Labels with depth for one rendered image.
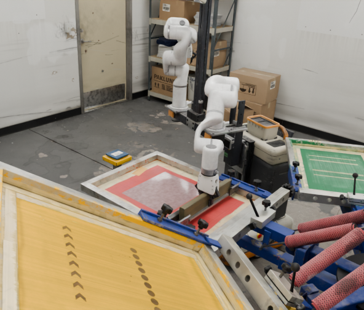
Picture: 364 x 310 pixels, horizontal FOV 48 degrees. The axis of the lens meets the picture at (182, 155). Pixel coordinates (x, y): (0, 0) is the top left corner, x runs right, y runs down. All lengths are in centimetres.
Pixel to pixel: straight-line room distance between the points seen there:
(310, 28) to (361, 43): 66
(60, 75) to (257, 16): 280
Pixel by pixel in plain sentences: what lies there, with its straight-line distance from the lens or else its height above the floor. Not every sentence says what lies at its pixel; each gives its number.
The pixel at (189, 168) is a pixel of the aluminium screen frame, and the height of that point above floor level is 99.
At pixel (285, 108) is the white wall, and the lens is 596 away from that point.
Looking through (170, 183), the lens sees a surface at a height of 96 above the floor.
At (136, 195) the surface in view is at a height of 96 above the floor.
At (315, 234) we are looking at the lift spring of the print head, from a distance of 166.
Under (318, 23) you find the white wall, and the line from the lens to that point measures 563.
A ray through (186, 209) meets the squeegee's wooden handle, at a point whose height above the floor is 105.
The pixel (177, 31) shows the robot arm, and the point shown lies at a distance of 259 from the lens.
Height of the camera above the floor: 205
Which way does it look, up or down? 25 degrees down
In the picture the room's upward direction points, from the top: 3 degrees clockwise
